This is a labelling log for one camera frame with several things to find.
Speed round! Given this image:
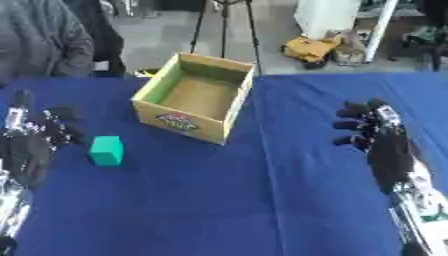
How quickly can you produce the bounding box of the white panel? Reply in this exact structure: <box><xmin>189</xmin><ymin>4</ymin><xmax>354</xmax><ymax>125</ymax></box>
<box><xmin>292</xmin><ymin>0</ymin><xmax>364</xmax><ymax>40</ymax></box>

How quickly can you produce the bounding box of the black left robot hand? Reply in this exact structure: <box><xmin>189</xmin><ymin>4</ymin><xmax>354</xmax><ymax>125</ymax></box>
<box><xmin>0</xmin><ymin>89</ymin><xmax>88</xmax><ymax>188</ymax></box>

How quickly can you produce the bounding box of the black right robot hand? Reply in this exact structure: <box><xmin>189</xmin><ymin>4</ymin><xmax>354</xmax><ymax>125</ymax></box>
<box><xmin>330</xmin><ymin>97</ymin><xmax>417</xmax><ymax>195</ymax></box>

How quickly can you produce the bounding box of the yellow bag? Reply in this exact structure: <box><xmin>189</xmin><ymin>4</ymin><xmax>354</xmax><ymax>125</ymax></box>
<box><xmin>280</xmin><ymin>35</ymin><xmax>345</xmax><ymax>70</ymax></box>

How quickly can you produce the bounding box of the white pole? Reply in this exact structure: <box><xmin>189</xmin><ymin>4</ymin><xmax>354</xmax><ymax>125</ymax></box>
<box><xmin>362</xmin><ymin>0</ymin><xmax>403</xmax><ymax>64</ymax></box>

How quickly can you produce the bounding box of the dark chair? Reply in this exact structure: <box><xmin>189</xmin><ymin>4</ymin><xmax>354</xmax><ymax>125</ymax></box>
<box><xmin>400</xmin><ymin>0</ymin><xmax>448</xmax><ymax>72</ymax></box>

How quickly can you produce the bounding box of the teal rectangular block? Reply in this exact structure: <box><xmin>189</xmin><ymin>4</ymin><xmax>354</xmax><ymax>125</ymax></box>
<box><xmin>87</xmin><ymin>135</ymin><xmax>126</xmax><ymax>167</ymax></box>

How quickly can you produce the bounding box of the tan bag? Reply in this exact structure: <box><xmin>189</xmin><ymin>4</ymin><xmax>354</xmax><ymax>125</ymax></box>
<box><xmin>325</xmin><ymin>29</ymin><xmax>370</xmax><ymax>66</ymax></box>

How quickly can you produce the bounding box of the person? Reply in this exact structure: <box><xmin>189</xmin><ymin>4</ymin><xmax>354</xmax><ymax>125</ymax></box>
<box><xmin>0</xmin><ymin>0</ymin><xmax>128</xmax><ymax>88</ymax></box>

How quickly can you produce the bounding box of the tan cardboard box green inside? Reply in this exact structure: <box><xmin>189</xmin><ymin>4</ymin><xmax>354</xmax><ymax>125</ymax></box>
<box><xmin>129</xmin><ymin>52</ymin><xmax>258</xmax><ymax>146</ymax></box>

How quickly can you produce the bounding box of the black tripod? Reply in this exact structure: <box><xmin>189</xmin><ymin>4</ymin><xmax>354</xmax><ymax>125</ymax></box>
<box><xmin>189</xmin><ymin>0</ymin><xmax>265</xmax><ymax>77</ymax></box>

